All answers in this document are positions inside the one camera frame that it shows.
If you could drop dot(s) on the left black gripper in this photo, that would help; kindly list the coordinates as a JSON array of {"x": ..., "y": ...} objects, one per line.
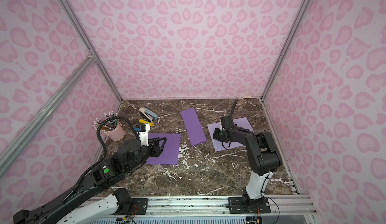
[{"x": 154, "y": 147}]

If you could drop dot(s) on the aluminium front rail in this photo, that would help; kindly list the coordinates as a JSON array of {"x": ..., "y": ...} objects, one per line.
[{"x": 285, "y": 209}]

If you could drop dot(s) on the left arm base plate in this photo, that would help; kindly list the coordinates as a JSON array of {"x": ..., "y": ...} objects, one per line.
[{"x": 133, "y": 206}]

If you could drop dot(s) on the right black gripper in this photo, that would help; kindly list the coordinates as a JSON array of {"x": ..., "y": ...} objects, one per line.
[{"x": 221, "y": 134}]

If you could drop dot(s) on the light lilac paper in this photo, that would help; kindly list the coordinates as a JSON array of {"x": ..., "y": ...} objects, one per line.
[{"x": 237, "y": 137}]

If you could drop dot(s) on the yellow glue stick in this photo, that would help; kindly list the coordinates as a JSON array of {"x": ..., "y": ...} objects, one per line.
[{"x": 146, "y": 122}]

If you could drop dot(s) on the pink pencil cup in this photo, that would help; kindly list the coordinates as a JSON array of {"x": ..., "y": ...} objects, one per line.
[{"x": 117, "y": 133}]

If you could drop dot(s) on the dark purple paper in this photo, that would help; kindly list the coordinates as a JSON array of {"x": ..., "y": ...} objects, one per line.
[
  {"x": 193, "y": 126},
  {"x": 170, "y": 154}
]

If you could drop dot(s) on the bundle of pencils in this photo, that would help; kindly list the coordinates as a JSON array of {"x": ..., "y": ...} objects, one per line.
[{"x": 107, "y": 124}]

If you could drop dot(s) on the grey beige stapler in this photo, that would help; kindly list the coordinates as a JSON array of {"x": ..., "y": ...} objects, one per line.
[{"x": 148, "y": 114}]

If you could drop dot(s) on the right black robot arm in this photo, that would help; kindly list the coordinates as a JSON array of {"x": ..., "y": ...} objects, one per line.
[{"x": 262, "y": 153}]

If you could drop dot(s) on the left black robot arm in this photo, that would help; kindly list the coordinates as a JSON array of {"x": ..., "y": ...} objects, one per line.
[{"x": 129, "y": 157}]

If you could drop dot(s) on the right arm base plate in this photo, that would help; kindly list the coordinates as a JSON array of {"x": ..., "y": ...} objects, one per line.
[{"x": 244, "y": 205}]

